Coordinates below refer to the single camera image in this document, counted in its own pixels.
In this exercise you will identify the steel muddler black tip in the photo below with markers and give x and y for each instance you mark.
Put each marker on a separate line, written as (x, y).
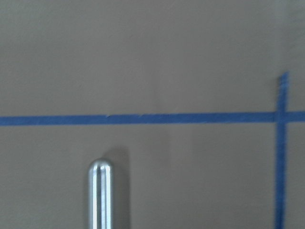
(100, 214)

